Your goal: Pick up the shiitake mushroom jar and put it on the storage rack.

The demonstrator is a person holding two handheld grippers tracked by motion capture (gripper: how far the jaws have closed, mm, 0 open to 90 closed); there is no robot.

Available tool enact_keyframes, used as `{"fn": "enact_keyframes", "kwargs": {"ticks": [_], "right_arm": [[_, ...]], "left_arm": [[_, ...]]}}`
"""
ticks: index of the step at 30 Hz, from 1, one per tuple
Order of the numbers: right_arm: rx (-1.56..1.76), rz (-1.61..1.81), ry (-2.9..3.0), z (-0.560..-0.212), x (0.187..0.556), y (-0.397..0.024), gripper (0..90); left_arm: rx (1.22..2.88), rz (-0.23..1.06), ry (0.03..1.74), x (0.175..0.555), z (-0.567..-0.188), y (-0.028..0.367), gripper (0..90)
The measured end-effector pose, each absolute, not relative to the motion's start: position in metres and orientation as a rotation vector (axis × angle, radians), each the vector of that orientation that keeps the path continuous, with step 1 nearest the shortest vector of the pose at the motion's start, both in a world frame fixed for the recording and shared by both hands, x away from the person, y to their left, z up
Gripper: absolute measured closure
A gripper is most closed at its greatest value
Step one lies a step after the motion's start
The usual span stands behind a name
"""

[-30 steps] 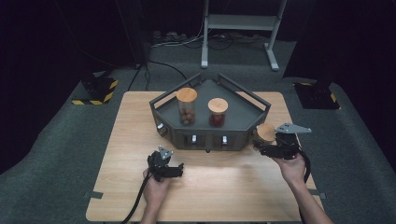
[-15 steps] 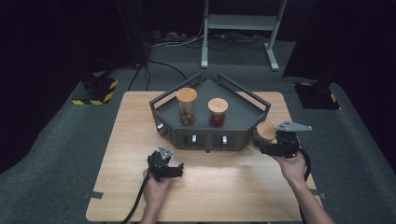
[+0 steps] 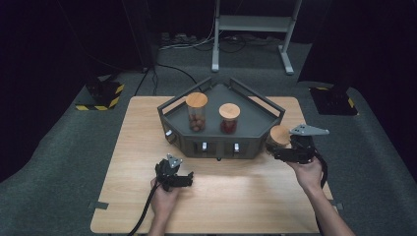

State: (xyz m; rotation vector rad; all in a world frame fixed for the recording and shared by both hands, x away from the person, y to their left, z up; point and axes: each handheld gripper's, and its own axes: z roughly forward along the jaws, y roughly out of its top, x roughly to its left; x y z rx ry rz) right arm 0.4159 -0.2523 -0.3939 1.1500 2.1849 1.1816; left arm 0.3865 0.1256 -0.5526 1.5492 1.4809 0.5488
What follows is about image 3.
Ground person's right hand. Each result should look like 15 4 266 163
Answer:
286 156 325 195

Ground jar with wooden lid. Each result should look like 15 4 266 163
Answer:
185 91 209 134

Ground pile of brown round nuts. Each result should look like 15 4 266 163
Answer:
188 112 207 133

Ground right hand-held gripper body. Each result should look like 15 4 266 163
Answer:
288 123 330 164

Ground power strip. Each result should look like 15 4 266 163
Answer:
159 31 199 47

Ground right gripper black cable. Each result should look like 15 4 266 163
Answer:
312 148 329 190

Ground person's left hand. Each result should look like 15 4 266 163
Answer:
149 178 181 217

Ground black yellow striped base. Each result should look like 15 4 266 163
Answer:
75 79 126 112
309 85 359 116

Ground glass jar with red contents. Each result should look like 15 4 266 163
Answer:
218 102 241 135

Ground pile of red dried fruits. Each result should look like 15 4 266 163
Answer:
220 119 238 135

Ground dark grey corner rack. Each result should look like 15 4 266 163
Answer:
156 77 286 160

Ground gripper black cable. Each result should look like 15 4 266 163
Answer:
127 182 162 236
312 148 329 190

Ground grey metal stand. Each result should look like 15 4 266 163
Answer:
210 0 303 76

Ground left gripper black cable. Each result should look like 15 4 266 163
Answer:
127 182 162 236

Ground black floor cable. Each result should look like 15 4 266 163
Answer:
133 62 202 96

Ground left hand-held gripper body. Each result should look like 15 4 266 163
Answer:
156 152 185 192

